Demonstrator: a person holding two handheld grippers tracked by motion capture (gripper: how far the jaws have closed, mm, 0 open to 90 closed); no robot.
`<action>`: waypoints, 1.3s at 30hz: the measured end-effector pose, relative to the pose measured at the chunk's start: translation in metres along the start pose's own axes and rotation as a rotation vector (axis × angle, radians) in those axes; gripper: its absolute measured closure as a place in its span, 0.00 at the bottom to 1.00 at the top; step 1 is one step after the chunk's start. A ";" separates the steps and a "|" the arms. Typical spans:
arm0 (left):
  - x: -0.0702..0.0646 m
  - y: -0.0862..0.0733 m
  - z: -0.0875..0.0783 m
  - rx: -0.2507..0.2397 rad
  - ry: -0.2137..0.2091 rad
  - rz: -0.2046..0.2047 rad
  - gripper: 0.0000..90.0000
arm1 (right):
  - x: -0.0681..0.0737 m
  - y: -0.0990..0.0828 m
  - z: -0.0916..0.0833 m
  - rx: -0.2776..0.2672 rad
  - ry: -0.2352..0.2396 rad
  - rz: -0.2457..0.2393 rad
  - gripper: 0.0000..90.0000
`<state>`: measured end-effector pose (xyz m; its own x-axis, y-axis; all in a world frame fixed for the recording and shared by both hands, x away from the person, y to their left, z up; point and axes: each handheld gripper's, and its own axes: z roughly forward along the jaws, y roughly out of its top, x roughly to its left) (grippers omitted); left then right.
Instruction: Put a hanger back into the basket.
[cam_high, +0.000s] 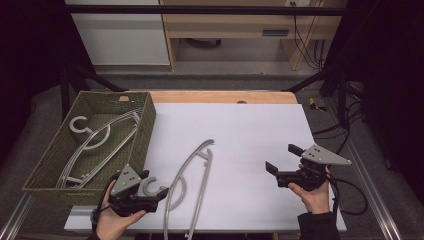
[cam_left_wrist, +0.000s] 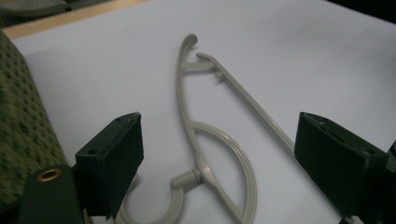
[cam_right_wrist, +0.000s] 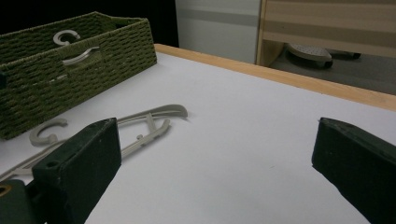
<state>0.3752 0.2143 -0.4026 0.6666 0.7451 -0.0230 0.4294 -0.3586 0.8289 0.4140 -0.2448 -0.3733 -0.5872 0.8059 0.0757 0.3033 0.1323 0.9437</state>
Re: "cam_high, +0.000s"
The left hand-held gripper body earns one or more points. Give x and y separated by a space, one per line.
128 186

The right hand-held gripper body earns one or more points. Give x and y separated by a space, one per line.
320 155

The green woven basket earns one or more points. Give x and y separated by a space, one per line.
147 123

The grey plastic clothes hanger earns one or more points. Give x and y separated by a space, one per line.
71 126
209 158

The person's left hand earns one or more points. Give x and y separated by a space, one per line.
111 225

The person's right hand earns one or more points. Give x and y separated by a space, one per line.
316 200

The white table sheet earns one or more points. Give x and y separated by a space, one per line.
250 133

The yellow and black tool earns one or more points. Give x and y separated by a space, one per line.
314 105

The black metal stand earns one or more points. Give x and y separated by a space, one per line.
86 78
340 93

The black curtain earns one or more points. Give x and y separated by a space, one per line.
390 66
30 50

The white cabinet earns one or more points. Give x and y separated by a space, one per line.
120 40

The light wooden desk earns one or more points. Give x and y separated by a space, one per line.
226 25

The aluminium rail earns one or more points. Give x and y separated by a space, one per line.
373 186
15 220

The black horizontal frame bar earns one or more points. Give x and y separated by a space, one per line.
200 10

